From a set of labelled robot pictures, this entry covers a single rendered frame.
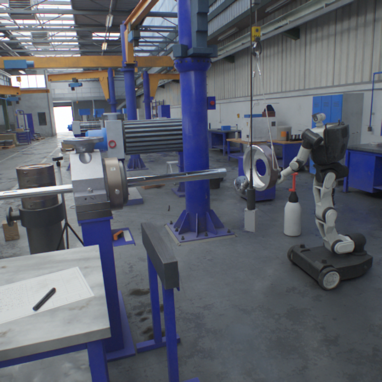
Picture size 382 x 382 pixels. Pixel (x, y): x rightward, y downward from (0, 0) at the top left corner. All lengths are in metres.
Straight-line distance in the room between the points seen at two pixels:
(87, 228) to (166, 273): 0.65
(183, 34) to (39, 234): 2.72
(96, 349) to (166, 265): 0.50
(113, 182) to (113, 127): 3.61
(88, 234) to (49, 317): 0.82
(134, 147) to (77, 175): 3.79
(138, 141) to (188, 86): 2.14
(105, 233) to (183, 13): 2.82
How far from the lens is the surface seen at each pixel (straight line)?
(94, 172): 2.09
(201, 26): 3.83
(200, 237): 4.05
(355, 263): 3.32
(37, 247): 3.79
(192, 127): 3.93
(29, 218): 3.66
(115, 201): 2.18
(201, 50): 3.79
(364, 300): 3.12
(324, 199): 3.08
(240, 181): 2.89
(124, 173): 2.18
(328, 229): 3.16
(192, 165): 3.99
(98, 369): 1.34
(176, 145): 5.94
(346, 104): 6.99
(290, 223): 4.17
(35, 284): 1.56
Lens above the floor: 1.56
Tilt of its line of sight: 13 degrees down
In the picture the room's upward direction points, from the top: 2 degrees counter-clockwise
